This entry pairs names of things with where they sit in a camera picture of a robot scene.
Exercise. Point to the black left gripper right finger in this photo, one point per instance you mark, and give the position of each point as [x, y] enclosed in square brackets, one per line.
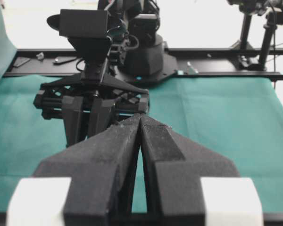
[173, 165]

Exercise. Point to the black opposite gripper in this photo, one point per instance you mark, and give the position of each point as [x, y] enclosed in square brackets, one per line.
[69, 97]

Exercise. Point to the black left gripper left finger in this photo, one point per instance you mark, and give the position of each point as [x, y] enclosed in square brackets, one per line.
[102, 171]

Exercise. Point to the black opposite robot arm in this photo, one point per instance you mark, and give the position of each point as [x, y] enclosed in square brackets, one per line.
[100, 56]

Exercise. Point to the black flat tool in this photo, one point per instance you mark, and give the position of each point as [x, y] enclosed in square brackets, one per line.
[63, 60]

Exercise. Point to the small clear plastic piece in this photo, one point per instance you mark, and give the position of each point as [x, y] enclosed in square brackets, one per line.
[40, 56]

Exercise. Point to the black flat plate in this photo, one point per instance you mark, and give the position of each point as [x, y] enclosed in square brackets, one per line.
[20, 61]

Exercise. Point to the green cloth mat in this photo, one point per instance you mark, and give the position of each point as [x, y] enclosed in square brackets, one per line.
[240, 118]

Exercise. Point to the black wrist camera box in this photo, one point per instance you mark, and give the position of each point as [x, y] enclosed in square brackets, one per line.
[78, 23]

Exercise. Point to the silver metal bracket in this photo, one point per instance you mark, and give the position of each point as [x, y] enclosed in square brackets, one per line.
[191, 70]

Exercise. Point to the black aluminium frame rail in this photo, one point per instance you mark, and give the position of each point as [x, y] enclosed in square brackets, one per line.
[210, 62]

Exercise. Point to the black camera stand post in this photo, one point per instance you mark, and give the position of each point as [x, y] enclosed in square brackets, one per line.
[248, 8]

